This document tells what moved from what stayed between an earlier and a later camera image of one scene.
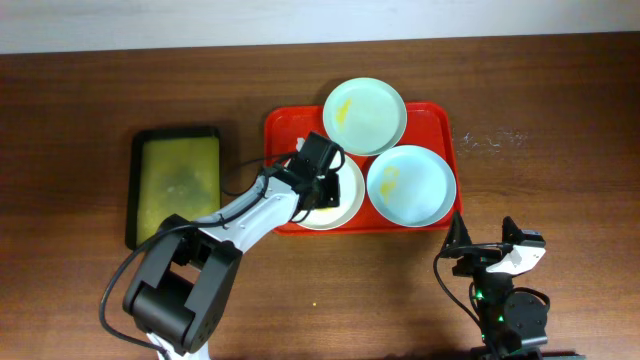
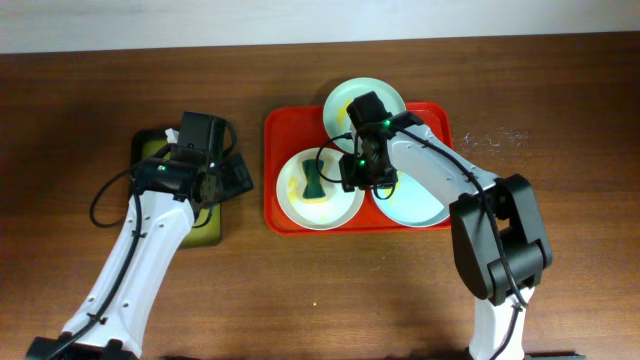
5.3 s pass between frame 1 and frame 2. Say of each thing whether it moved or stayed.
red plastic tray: stayed
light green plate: stayed
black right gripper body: moved
